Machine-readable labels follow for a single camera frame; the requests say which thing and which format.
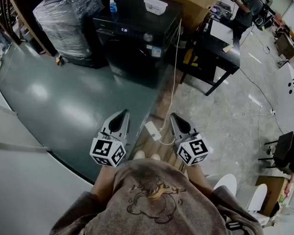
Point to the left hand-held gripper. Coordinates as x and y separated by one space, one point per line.
105 149

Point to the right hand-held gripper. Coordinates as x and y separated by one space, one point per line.
193 150

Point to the black washing machine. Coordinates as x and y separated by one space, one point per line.
134 21

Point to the person's left forearm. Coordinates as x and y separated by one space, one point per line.
105 180

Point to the person's right forearm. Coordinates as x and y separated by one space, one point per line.
198 180

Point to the wooden slat board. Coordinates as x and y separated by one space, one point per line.
167 153

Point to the white power strip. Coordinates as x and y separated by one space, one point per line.
152 130

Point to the person's white shoe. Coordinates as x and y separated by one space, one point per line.
155 157
139 155

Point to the yellow object under table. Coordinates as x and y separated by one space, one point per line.
191 57

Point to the person's brown printed shirt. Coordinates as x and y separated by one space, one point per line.
156 204

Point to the black table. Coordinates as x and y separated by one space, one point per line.
215 55

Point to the small orange object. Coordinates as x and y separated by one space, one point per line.
58 60

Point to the beige paper piece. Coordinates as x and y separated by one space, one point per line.
227 48

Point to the black chair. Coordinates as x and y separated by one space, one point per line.
283 146

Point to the small cardboard box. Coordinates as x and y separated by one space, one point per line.
269 192

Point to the white panel with black marks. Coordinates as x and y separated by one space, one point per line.
287 99

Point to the white cabinet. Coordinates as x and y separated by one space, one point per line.
19 180

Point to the plastic-wrapped dark appliance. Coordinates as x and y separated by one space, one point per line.
66 21

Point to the blue detergent bottle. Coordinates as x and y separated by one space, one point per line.
113 7

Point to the white plastic container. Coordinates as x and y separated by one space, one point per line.
155 5

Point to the large cardboard box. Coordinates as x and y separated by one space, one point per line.
193 1

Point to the brown wooden table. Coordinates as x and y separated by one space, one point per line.
286 45

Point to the brown wooden frame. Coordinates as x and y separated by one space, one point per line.
27 16

